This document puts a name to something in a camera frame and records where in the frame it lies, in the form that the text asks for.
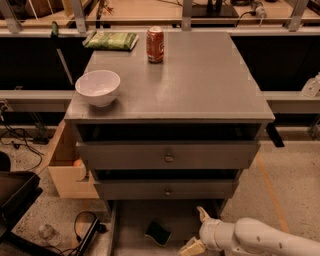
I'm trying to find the grey drawer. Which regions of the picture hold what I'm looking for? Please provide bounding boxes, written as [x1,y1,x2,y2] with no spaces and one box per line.
[108,200,220,256]
[76,141,260,170]
[94,179,238,200]

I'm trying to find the grey middle drawer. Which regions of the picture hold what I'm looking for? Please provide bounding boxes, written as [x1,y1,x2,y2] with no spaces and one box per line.
[94,179,238,200]

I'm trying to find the white bracket on rail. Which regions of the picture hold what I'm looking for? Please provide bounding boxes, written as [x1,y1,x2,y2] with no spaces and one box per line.
[302,73,320,98]

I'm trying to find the green yellow sponge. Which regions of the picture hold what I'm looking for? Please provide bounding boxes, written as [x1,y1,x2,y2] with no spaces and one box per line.
[145,221,171,247]

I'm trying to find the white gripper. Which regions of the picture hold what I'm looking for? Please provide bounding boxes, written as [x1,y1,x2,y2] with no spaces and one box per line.
[178,206,237,256]

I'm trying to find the clear plastic cup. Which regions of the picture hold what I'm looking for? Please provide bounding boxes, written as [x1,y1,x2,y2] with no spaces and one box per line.
[38,224,56,240]

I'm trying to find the white bowl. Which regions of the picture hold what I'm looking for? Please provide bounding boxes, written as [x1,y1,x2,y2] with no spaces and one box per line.
[75,70,121,107]

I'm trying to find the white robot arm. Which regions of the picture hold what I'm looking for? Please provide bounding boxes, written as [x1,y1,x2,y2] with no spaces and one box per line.
[178,206,320,256]

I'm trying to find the grey top drawer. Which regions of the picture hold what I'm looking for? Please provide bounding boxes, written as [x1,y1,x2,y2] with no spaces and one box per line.
[76,141,260,170]

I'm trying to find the grey bottom drawer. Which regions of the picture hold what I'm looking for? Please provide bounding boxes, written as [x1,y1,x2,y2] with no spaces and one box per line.
[108,200,220,256]

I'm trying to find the orange ball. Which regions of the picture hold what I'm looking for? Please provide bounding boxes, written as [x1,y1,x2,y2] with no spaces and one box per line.
[73,159,83,167]

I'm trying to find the black floor cable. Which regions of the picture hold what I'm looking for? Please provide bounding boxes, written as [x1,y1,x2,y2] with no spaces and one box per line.
[0,103,45,172]

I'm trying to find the green chip bag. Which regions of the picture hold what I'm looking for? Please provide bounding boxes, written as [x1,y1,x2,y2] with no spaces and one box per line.
[82,31,139,51]

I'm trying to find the orange soda can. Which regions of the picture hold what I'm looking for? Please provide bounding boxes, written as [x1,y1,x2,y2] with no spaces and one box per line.
[146,26,164,63]

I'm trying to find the grey drawer cabinet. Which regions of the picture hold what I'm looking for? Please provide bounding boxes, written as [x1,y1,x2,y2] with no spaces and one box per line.
[64,30,276,214]

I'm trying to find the black power strip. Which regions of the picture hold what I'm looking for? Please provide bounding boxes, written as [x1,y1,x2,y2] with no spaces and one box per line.
[74,218,100,256]

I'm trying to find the light wooden box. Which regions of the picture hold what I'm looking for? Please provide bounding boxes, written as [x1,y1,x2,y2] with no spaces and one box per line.
[47,121,98,199]

